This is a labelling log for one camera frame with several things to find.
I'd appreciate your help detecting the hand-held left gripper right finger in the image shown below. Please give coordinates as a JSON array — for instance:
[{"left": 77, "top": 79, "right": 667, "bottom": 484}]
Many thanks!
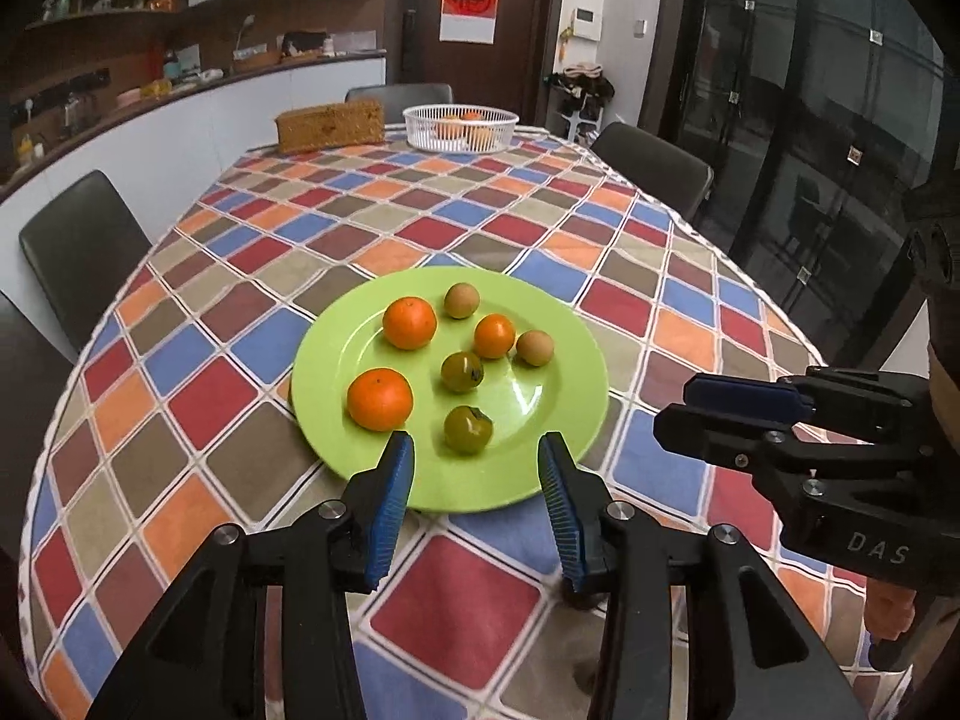
[{"left": 538, "top": 431, "right": 863, "bottom": 720}]

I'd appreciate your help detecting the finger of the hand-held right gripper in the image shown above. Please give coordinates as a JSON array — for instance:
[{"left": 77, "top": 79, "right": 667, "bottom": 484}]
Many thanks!
[
  {"left": 684, "top": 375, "right": 815, "bottom": 422},
  {"left": 652, "top": 403, "right": 797, "bottom": 476}
]

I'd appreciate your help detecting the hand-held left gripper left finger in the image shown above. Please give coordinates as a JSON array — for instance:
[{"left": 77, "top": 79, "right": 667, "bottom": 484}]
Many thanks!
[{"left": 86, "top": 431, "right": 416, "bottom": 720}]

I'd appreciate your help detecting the green plate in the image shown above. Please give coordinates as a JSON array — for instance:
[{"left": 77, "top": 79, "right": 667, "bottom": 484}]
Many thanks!
[{"left": 291, "top": 266, "right": 610, "bottom": 515}]

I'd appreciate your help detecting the green persimmon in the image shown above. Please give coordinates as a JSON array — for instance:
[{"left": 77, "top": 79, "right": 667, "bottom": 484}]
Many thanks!
[
  {"left": 443, "top": 405, "right": 494, "bottom": 455},
  {"left": 440, "top": 351, "right": 485, "bottom": 393}
]

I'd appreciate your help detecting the large orange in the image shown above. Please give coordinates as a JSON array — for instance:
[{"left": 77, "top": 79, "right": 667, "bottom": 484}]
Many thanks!
[
  {"left": 346, "top": 367, "right": 415, "bottom": 432},
  {"left": 382, "top": 296, "right": 438, "bottom": 350}
]

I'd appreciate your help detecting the small orange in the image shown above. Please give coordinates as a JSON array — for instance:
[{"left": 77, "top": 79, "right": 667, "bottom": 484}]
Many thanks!
[{"left": 473, "top": 313, "right": 518, "bottom": 359}]

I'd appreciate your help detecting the person's right hand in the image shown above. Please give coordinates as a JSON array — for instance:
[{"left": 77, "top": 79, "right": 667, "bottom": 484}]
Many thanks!
[{"left": 862, "top": 583, "right": 917, "bottom": 635}]

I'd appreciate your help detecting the dark dining chair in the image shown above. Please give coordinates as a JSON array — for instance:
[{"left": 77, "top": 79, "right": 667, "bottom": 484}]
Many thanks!
[
  {"left": 18, "top": 169, "right": 152, "bottom": 355},
  {"left": 0, "top": 291, "right": 77, "bottom": 560},
  {"left": 589, "top": 121, "right": 714, "bottom": 224},
  {"left": 345, "top": 82, "right": 455, "bottom": 128}
]

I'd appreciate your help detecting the black glass sliding door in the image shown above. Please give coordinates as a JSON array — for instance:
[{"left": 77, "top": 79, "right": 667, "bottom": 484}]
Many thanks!
[{"left": 636, "top": 0, "right": 950, "bottom": 362}]

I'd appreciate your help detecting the shoe rack with shoes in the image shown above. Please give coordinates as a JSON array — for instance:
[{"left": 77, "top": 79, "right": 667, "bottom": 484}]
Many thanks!
[{"left": 545, "top": 65, "right": 617, "bottom": 141}]

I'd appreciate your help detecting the white plastic basket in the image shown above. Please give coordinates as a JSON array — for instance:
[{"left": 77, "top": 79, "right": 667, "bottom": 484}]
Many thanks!
[{"left": 403, "top": 104, "right": 520, "bottom": 153}]

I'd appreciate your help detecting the woven brown box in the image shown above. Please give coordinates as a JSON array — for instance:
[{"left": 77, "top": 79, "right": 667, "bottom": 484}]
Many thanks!
[{"left": 274, "top": 98, "right": 386, "bottom": 155}]

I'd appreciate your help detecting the dark brown door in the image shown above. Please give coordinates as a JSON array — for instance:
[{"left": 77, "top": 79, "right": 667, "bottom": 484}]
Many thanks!
[{"left": 388, "top": 0, "right": 561, "bottom": 130}]

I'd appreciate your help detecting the white counter cabinet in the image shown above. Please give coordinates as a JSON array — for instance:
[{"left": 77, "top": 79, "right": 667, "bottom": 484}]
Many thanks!
[{"left": 0, "top": 49, "right": 388, "bottom": 242}]

